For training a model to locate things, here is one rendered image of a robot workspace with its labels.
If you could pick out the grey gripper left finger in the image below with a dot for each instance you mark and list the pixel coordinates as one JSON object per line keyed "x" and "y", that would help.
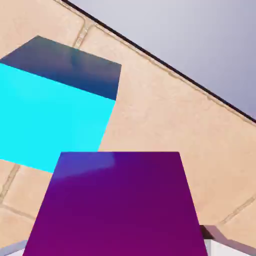
{"x": 14, "y": 249}

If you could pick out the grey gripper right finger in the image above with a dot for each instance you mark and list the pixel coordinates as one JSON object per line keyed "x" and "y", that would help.
{"x": 224, "y": 244}

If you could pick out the small purple cube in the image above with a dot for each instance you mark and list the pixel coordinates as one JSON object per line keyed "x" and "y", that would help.
{"x": 120, "y": 204}

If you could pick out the large cyan box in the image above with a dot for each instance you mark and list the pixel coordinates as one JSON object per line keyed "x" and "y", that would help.
{"x": 52, "y": 112}

